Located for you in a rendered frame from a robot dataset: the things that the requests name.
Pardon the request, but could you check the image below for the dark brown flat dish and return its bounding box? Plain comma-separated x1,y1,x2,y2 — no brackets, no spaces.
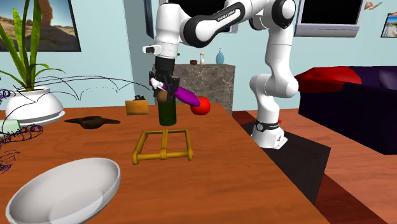
64,115,122,130

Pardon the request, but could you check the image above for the grey marble cabinet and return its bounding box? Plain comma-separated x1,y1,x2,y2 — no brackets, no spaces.
152,47,236,115

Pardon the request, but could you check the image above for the white bowl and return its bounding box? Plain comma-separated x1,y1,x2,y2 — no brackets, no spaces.
5,157,122,224

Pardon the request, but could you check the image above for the small landscape wall picture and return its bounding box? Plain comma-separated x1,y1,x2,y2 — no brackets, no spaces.
380,12,397,39

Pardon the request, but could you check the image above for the yellow frame rack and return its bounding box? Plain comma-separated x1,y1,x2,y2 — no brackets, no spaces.
132,128,194,165

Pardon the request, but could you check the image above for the small orange wall decoration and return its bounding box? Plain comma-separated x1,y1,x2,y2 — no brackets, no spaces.
363,1,384,11

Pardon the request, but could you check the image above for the orange box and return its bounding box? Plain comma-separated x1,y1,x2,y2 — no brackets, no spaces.
125,95,150,116

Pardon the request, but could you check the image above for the purple wire tangle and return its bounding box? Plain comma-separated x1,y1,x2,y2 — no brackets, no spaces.
0,88,45,174

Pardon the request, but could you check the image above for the grey framed wall television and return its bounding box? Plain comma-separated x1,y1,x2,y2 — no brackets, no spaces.
293,0,365,38

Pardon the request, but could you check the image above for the green plant in white pot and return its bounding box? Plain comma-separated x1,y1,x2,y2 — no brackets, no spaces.
0,0,67,127

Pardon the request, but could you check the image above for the pale green cup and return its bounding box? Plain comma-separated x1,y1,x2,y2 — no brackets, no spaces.
0,118,22,139

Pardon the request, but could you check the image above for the black robot stand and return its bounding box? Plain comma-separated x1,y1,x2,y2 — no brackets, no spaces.
240,120,332,206

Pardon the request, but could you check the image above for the dark green bottle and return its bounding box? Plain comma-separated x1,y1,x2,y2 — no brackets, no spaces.
157,92,178,127

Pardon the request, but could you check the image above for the dark purple sofa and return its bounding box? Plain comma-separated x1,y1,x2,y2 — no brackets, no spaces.
293,66,397,156

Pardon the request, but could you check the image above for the brown wooden table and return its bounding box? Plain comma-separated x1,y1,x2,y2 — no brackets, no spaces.
0,103,331,224

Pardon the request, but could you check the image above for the purple handled white utensil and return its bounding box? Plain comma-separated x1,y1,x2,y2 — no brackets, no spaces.
150,77,202,106

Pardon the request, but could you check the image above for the red ball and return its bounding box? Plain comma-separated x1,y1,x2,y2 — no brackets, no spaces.
190,95,212,116

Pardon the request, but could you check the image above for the desert landscape wall picture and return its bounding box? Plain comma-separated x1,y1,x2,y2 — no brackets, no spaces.
0,0,82,53

